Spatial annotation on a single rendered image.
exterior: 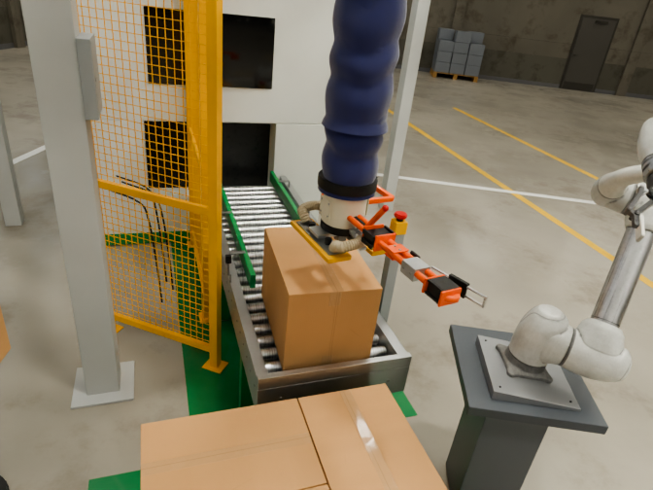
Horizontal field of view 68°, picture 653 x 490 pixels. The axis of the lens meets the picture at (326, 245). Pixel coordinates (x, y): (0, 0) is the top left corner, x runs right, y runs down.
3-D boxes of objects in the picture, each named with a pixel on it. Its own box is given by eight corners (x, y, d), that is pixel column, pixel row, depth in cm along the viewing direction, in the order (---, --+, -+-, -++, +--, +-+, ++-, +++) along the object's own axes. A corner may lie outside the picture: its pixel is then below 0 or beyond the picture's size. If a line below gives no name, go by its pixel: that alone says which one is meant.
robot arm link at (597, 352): (553, 364, 192) (612, 389, 185) (561, 367, 176) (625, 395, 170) (625, 186, 194) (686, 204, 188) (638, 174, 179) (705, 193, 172)
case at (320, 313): (260, 294, 260) (264, 227, 241) (332, 290, 271) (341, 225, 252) (282, 371, 209) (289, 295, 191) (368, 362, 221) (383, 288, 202)
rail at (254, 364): (200, 198, 398) (199, 176, 389) (207, 198, 399) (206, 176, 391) (254, 410, 207) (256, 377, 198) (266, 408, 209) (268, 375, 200)
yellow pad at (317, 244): (290, 225, 201) (291, 213, 199) (311, 222, 206) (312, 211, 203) (327, 264, 175) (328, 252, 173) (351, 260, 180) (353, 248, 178)
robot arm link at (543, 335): (510, 333, 201) (531, 291, 191) (555, 353, 196) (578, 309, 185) (504, 356, 188) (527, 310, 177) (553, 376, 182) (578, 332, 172)
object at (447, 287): (421, 292, 145) (424, 277, 143) (439, 287, 149) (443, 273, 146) (438, 307, 139) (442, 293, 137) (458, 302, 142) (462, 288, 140)
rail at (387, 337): (278, 196, 419) (279, 175, 410) (284, 196, 421) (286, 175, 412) (392, 387, 228) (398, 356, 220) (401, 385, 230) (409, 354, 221)
